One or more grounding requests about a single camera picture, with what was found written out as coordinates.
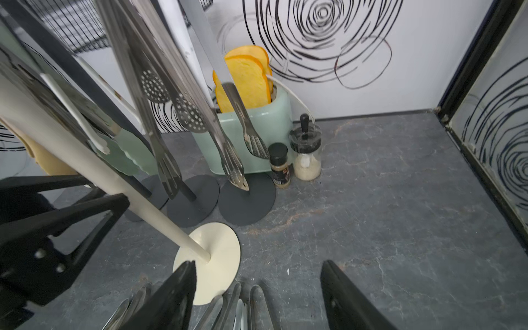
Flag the glass sugar jar black lid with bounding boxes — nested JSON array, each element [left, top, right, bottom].
[[289, 114, 322, 182]]

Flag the beige plastic tongs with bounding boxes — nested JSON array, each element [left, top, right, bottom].
[[1, 118, 78, 176]]

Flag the black wire wall basket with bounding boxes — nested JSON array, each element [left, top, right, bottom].
[[23, 1, 109, 54]]

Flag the large steel tongs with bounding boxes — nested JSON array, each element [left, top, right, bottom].
[[95, 1, 182, 199]]

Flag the cream utensil rack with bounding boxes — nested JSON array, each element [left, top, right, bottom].
[[1, 76, 241, 305]]

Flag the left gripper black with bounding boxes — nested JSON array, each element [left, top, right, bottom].
[[1, 175, 130, 329]]

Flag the steel v-shaped tongs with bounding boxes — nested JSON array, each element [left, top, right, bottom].
[[194, 281, 280, 329]]

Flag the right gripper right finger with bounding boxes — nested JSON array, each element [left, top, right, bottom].
[[320, 260, 395, 330]]

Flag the small brown spice jar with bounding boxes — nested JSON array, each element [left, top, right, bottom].
[[268, 142, 291, 188]]

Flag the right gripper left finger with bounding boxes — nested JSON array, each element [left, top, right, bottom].
[[121, 261, 197, 329]]

